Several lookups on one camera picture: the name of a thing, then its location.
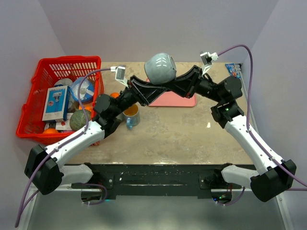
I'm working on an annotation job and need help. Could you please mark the orange fruit on table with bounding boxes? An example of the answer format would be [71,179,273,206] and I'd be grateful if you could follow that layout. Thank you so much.
[110,92,119,98]

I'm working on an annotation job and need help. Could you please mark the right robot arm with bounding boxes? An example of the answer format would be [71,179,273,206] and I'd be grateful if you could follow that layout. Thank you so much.
[165,66,296,202]

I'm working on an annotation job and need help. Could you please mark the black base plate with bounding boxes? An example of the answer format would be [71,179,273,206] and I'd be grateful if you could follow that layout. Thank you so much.
[71,163,241,202]

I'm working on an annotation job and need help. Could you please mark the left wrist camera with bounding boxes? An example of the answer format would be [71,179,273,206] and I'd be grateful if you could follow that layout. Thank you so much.
[110,65,128,87]

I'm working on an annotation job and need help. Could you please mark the blue snack packet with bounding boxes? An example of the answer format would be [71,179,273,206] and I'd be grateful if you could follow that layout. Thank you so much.
[225,63,241,79]

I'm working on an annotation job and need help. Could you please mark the grey-blue mug front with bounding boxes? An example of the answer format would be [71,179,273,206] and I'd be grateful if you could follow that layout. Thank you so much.
[144,53,177,85]

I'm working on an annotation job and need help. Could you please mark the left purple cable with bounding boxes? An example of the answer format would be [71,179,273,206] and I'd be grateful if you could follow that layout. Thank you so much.
[14,68,113,228]

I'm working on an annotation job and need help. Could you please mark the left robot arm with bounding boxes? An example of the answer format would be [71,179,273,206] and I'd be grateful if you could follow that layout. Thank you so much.
[24,76,175,195]

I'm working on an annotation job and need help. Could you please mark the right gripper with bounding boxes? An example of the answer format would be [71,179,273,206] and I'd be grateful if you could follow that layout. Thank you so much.
[164,65,224,104]

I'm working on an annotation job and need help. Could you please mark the pink tray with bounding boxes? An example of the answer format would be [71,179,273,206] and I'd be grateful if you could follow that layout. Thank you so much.
[149,92,197,107]

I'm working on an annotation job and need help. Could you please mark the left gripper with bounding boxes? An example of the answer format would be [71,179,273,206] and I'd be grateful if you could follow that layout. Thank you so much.
[112,76,167,117]

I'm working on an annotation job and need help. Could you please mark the red plastic basket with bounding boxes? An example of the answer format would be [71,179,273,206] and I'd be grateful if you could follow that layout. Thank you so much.
[16,56,101,145]

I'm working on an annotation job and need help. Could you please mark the orange fruit in basket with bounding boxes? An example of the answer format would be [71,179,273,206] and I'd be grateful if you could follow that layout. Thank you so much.
[43,128,59,135]

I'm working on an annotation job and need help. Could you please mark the blue butterfly mug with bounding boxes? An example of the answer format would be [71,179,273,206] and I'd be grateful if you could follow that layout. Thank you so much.
[123,104,140,130]

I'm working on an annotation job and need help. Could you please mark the blue product box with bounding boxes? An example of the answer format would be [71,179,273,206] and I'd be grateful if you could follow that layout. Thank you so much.
[42,85,70,122]

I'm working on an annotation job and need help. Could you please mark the green melon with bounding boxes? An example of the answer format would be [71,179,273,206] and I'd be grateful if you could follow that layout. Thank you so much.
[70,109,86,131]

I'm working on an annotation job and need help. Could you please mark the blue white plastic bag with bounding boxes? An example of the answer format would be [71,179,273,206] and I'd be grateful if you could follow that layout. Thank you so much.
[70,78,94,103]

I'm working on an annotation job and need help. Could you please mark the round tin can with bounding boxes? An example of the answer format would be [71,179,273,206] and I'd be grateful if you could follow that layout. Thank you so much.
[54,78,73,87]

